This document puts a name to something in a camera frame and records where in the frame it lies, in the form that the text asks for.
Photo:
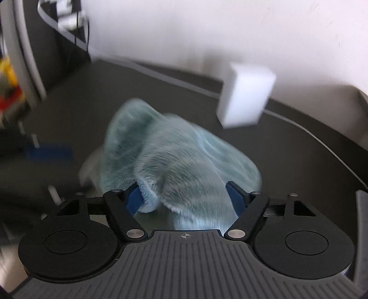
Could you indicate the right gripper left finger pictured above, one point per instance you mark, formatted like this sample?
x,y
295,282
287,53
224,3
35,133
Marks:
x,y
121,206

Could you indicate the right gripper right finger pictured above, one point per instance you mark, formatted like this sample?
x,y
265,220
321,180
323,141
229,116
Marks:
x,y
249,208

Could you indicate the white ceramic bowl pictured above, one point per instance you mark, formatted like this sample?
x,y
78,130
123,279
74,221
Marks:
x,y
89,172

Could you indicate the teal striped microfiber cloth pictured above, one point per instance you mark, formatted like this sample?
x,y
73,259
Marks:
x,y
178,166

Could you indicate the white sponge block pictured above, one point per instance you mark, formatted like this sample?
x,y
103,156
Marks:
x,y
246,91

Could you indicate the white charger plug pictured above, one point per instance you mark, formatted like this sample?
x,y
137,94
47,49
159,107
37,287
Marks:
x,y
67,19

